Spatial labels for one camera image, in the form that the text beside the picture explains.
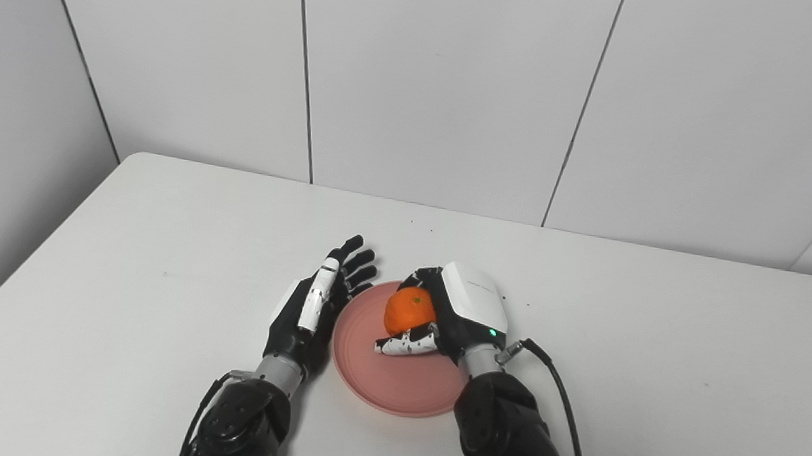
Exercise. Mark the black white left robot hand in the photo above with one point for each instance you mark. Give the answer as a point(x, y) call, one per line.
point(294, 330)

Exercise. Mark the orange fruit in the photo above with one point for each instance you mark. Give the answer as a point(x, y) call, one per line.
point(409, 311)

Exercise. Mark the pink round plate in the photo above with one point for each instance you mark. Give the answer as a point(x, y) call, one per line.
point(396, 382)

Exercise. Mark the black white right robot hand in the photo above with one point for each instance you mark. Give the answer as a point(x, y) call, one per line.
point(472, 299)

